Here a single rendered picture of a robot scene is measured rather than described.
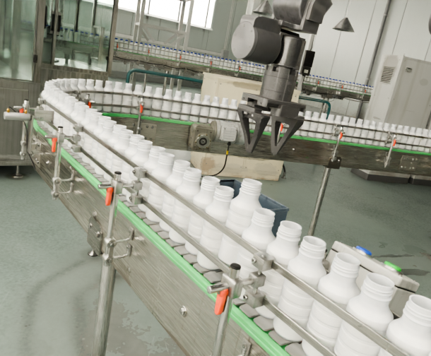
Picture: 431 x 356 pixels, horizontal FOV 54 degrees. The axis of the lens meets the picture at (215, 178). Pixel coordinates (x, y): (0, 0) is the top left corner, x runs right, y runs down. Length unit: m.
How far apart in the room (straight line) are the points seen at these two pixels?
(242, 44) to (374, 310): 0.43
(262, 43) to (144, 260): 0.58
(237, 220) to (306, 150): 2.18
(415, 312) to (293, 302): 0.19
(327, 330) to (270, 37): 0.45
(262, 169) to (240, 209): 4.67
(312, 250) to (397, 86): 6.24
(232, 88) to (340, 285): 4.49
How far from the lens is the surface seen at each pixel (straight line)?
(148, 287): 1.02
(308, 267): 0.67
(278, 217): 1.48
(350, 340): 0.63
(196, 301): 0.86
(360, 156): 3.18
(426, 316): 0.59
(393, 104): 6.86
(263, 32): 0.70
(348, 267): 0.64
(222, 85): 5.00
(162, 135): 2.55
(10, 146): 4.15
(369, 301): 0.61
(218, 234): 0.82
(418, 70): 7.04
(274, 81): 0.73
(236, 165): 5.27
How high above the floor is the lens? 1.41
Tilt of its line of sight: 16 degrees down
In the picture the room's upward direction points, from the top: 11 degrees clockwise
